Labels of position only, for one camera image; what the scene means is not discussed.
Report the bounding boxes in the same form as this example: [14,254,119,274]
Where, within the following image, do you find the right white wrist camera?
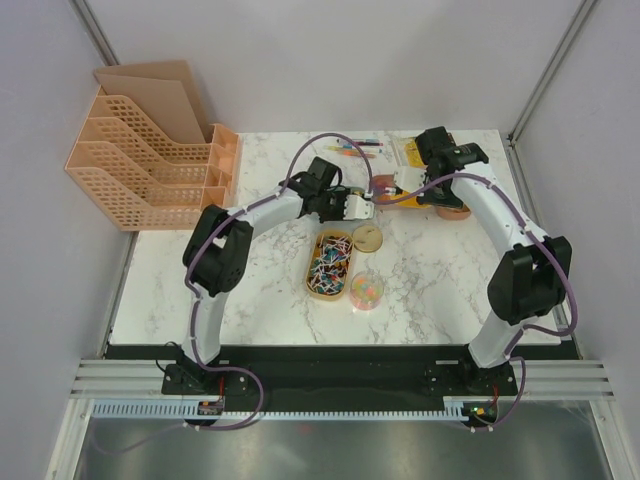
[393,166,427,193]

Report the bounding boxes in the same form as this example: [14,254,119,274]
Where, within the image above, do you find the round gold jar lid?
[352,224,383,253]

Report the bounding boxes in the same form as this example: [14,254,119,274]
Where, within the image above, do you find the peach mesh file organizer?
[65,60,242,232]

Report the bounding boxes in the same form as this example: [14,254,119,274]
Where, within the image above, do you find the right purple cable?
[372,172,581,434]

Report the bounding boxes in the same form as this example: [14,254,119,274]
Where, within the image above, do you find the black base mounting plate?
[161,345,518,413]

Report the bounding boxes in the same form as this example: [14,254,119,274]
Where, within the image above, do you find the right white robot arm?
[415,127,573,394]

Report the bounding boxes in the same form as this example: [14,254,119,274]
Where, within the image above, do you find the yellow plastic scoop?
[379,191,431,209]

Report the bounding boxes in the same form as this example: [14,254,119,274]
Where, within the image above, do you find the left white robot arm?
[174,157,349,394]

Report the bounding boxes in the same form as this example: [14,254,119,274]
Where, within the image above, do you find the aluminium frame rail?
[71,358,614,400]

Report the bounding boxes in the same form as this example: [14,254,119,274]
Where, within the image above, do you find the pink tray of gummy candies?
[372,174,402,197]

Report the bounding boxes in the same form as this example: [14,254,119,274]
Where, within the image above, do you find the purple cable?
[89,132,375,454]
[372,172,581,434]

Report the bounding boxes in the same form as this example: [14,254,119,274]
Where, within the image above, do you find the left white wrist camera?
[343,194,375,221]

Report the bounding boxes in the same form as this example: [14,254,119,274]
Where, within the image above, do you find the tan tray of lollipops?
[304,229,354,301]

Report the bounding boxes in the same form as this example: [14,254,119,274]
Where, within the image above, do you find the clear glass jar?
[349,270,384,311]

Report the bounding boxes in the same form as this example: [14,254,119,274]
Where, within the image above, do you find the coloured pens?
[325,138,384,159]

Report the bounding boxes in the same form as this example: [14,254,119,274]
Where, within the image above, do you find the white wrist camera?
[393,166,427,193]
[343,194,375,221]

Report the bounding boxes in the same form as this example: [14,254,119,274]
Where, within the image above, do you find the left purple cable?
[89,132,375,454]

